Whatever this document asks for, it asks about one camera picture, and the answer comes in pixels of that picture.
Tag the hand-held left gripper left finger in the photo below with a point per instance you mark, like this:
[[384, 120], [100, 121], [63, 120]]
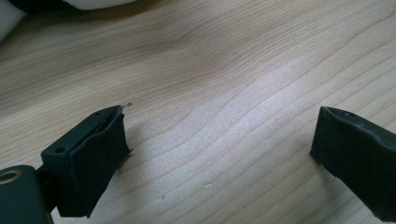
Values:
[[90, 161]]

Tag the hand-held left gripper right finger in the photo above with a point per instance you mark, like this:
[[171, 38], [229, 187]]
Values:
[[358, 161]]

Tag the black and white panda plush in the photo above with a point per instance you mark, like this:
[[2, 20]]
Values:
[[6, 18]]

